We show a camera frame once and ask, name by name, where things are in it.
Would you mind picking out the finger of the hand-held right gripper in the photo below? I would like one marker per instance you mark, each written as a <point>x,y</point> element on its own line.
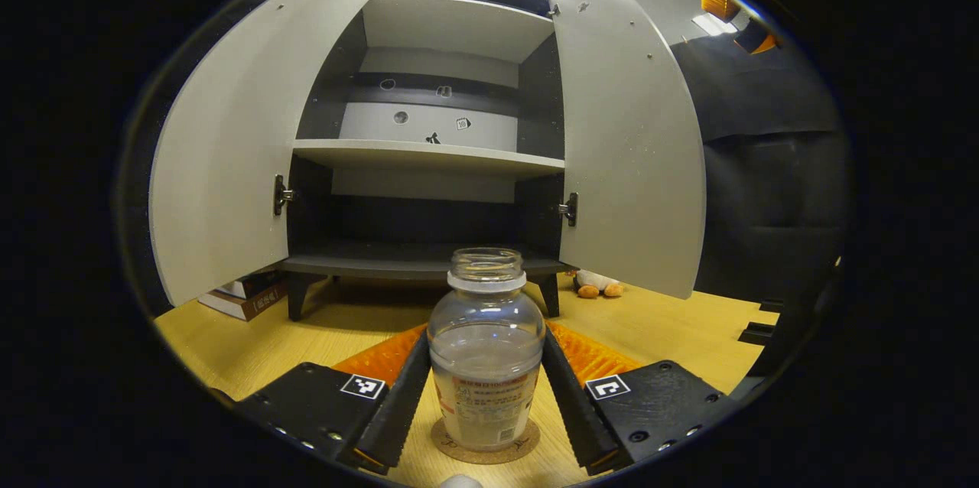
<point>757,37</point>
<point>719,0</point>

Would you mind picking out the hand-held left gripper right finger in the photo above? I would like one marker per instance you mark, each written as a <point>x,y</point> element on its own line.
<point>574,411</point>

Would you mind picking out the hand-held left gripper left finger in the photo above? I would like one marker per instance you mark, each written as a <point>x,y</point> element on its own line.
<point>398,411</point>

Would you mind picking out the white cabinet shelf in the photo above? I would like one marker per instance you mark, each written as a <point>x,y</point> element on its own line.
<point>428,157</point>
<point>451,29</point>

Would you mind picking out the round cork coaster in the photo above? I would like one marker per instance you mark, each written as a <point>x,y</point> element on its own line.
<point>451,448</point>

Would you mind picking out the small plush toy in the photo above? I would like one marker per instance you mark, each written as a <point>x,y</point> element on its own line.
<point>596,283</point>

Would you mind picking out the small ceiling light panel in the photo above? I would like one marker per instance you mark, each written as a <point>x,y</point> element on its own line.
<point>711,24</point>

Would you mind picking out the black bracket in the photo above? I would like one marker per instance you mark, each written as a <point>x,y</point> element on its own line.
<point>771,304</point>
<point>756,333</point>

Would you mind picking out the white book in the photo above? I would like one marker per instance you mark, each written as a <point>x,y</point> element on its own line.
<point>256,283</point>

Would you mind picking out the brown book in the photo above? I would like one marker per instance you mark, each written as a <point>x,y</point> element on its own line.
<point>248,308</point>

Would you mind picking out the clear plastic bottle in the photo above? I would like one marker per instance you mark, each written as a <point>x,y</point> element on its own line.
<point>486,335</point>

